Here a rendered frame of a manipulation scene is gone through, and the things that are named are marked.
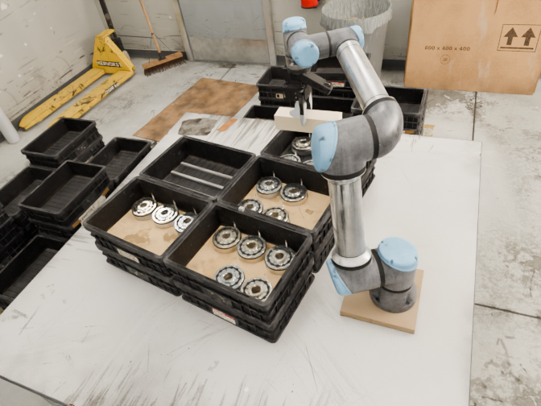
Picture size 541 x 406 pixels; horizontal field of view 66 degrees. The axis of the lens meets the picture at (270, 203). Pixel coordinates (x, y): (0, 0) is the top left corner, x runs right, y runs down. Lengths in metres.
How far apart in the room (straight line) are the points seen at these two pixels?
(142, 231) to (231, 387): 0.67
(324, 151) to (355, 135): 0.08
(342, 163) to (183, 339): 0.81
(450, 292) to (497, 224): 1.31
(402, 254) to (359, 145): 0.39
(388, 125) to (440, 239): 0.72
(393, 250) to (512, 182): 1.91
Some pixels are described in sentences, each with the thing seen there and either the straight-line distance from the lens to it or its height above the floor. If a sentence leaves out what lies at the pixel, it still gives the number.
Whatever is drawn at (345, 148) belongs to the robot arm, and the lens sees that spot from 1.01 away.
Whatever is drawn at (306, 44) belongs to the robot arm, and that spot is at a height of 1.43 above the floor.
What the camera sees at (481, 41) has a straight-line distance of 3.93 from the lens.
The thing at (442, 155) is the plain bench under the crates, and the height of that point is 0.70.
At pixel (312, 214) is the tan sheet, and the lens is 1.54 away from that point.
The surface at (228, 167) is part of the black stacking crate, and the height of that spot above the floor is 0.83.
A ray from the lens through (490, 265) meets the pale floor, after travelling 2.56.
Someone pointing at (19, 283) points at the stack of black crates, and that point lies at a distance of 2.64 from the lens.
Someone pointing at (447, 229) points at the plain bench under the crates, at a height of 0.70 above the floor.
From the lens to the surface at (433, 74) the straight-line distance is 3.97.
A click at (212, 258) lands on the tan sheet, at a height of 0.83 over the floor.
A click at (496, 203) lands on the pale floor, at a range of 2.92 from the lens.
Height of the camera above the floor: 1.92
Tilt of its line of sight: 43 degrees down
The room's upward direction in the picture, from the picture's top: 10 degrees counter-clockwise
